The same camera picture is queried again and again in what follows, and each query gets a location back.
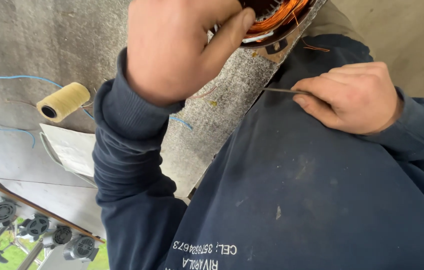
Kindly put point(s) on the person's left hand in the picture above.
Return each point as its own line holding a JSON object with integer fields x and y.
{"x": 166, "y": 52}

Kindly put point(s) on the person's right hand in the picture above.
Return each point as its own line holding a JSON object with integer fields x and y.
{"x": 358, "y": 101}

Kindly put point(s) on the thin metal needle tool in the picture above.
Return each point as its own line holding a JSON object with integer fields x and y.
{"x": 279, "y": 90}

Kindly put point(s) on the motor stator with copper winding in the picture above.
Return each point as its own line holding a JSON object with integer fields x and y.
{"x": 283, "y": 17}

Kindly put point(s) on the brown cardboard piece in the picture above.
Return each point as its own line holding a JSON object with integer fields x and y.
{"x": 275, "y": 48}

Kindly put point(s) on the grey felt mat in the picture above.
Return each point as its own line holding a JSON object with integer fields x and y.
{"x": 65, "y": 41}

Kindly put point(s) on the navy sweatshirt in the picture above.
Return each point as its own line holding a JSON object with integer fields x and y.
{"x": 290, "y": 187}

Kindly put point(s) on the beige thread spool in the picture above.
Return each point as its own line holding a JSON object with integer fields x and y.
{"x": 63, "y": 102}

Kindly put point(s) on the white insulating paper sheet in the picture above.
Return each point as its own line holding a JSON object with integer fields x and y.
{"x": 71, "y": 150}

